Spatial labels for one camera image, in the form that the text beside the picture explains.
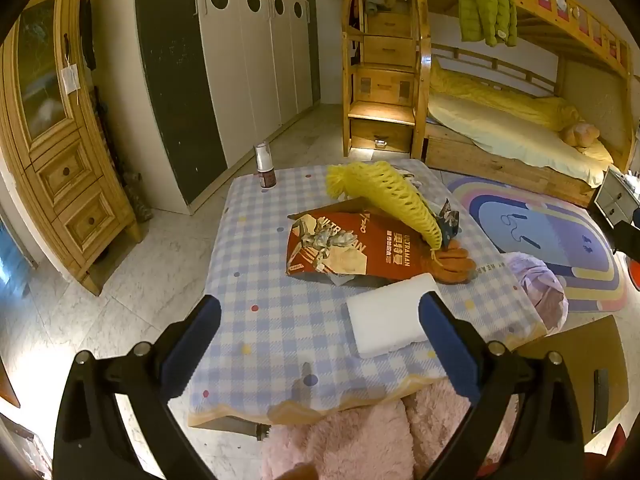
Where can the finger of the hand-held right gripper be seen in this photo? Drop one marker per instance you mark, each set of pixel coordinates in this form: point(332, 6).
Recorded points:
point(629, 237)

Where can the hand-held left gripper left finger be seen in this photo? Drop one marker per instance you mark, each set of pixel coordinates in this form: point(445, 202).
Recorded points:
point(192, 345)

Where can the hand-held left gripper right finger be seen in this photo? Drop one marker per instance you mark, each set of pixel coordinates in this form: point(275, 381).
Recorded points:
point(445, 345)

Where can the white foam block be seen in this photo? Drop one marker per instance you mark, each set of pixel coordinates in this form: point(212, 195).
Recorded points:
point(385, 315)

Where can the pale pink trash bag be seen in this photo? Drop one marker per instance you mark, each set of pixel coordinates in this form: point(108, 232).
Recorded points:
point(537, 285)

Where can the red cardboard box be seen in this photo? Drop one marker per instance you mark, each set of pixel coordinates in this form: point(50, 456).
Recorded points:
point(390, 255)

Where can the yellow foam fruit net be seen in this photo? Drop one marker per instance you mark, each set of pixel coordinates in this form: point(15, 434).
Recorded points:
point(385, 190)

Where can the grey nightstand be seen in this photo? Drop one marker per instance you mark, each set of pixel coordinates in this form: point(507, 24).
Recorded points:
point(617, 197)

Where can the pastel oval rug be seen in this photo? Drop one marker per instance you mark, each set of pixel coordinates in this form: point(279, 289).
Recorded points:
point(540, 225)

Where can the table with checked tablecloth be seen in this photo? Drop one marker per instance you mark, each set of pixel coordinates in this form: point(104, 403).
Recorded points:
point(270, 280)

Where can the tan plush toy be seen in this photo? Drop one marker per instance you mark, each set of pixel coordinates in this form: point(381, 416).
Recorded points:
point(580, 135)

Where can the dark crumpled wrapper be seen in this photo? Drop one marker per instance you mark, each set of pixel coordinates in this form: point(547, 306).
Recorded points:
point(448, 220)

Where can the pink fluffy cushion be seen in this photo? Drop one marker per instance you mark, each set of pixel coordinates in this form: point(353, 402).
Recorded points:
point(340, 440)

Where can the wooden bunk bed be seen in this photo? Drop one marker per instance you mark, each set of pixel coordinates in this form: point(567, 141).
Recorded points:
point(500, 165)

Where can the pale yellow mattress sheet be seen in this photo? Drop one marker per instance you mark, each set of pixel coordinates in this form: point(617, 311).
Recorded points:
point(500, 132)

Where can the brown bottle with white cap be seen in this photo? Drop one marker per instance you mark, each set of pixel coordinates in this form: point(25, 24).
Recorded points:
point(264, 167)

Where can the yellow blanket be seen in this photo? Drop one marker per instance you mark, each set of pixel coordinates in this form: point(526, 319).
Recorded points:
point(490, 95)

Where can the wooden glass-door cabinet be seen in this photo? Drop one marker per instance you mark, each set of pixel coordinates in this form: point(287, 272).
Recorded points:
point(55, 170)

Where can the wooden stair drawer unit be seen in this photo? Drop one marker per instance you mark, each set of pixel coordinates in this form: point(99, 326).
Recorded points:
point(382, 90)

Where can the green puffer jacket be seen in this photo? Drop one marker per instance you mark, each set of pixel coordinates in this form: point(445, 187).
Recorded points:
point(482, 0)

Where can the white wardrobe with round holes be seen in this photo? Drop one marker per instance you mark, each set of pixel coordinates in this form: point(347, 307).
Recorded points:
point(250, 60)

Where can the white paper tag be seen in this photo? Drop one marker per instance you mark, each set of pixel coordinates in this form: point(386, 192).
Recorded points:
point(70, 79)

